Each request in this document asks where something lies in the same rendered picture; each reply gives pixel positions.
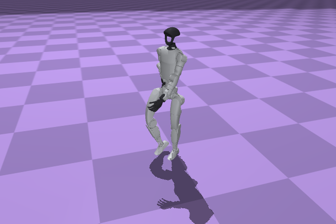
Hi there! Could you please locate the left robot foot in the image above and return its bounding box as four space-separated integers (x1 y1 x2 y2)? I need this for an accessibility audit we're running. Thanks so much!
167 148 179 160

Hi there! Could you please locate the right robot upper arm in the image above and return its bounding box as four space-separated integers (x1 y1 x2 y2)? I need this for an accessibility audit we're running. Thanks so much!
156 46 164 70

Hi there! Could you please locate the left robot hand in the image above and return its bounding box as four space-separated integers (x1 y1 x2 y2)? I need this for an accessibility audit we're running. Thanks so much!
148 94 165 112

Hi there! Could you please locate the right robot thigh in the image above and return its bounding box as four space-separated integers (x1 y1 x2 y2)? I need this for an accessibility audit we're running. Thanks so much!
145 88 162 128

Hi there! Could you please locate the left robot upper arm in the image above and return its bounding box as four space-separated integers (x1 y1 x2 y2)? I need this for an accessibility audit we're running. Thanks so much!
169 52 187 82

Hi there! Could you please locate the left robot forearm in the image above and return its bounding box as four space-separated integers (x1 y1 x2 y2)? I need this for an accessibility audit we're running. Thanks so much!
163 76 179 101

